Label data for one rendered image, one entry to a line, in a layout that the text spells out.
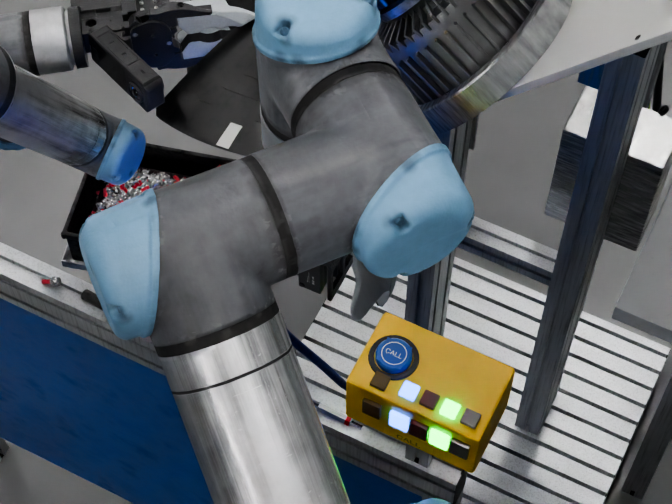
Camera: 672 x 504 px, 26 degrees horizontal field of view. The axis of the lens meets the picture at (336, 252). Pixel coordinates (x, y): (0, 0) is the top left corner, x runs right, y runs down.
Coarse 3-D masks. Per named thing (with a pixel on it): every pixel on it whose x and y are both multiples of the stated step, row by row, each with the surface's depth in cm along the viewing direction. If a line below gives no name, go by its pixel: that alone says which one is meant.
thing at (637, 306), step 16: (656, 224) 193; (656, 240) 192; (640, 256) 190; (656, 256) 190; (640, 272) 189; (656, 272) 189; (624, 288) 188; (640, 288) 188; (656, 288) 188; (624, 304) 187; (640, 304) 187; (656, 304) 187; (624, 320) 188; (640, 320) 186; (656, 320) 186; (656, 336) 187
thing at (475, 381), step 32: (384, 320) 161; (416, 352) 159; (448, 352) 159; (352, 384) 158; (416, 384) 157; (448, 384) 157; (480, 384) 157; (352, 416) 164; (384, 416) 160; (416, 416) 156; (448, 448) 159; (480, 448) 157
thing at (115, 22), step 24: (72, 0) 170; (96, 0) 170; (120, 0) 170; (144, 0) 169; (168, 0) 169; (72, 24) 165; (96, 24) 168; (120, 24) 168; (144, 24) 165; (72, 48) 166; (144, 48) 168; (168, 48) 168
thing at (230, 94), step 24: (216, 48) 169; (240, 48) 168; (192, 72) 168; (216, 72) 167; (240, 72) 166; (168, 96) 168; (192, 96) 166; (216, 96) 165; (240, 96) 164; (168, 120) 166; (192, 120) 165; (216, 120) 164; (240, 120) 163; (240, 144) 161
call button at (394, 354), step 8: (384, 344) 159; (392, 344) 159; (400, 344) 159; (376, 352) 158; (384, 352) 158; (392, 352) 158; (400, 352) 158; (408, 352) 158; (376, 360) 158; (384, 360) 158; (392, 360) 158; (400, 360) 158; (408, 360) 158; (384, 368) 158; (392, 368) 157; (400, 368) 157
